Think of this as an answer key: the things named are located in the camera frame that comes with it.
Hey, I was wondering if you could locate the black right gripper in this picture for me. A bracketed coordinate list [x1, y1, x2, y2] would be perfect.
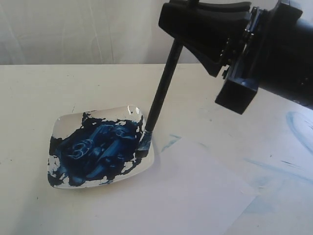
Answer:
[158, 1, 268, 115]

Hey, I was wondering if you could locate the black paintbrush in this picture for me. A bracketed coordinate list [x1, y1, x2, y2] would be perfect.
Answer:
[136, 0, 198, 159]

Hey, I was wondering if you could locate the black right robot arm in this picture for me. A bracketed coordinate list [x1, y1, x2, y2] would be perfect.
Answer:
[158, 0, 313, 114]

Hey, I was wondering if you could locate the white paper sheet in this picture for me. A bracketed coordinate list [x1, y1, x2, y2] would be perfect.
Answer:
[95, 138, 257, 235]

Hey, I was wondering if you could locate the white square paint plate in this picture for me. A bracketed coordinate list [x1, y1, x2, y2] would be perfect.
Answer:
[47, 105, 155, 189]

